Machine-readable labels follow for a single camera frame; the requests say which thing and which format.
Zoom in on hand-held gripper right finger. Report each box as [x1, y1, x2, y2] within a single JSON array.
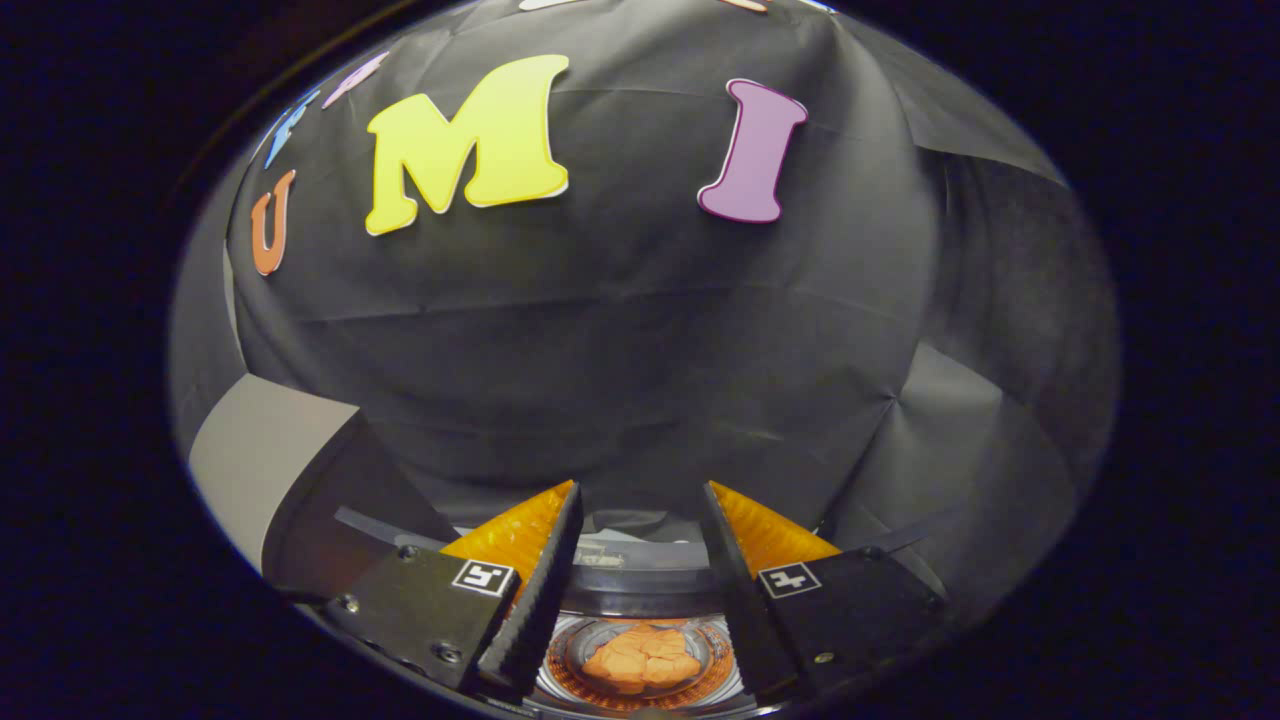
[[698, 480, 946, 706]]

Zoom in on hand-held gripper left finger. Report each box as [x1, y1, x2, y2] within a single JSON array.
[[320, 480, 584, 701]]

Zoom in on orange polo shirt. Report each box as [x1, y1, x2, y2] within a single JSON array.
[[583, 625, 703, 696]]

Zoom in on dark grey washing machine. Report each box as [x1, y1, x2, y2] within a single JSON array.
[[333, 505, 963, 719]]

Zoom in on grey metal cabinet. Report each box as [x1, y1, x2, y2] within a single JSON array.
[[188, 373, 459, 601]]

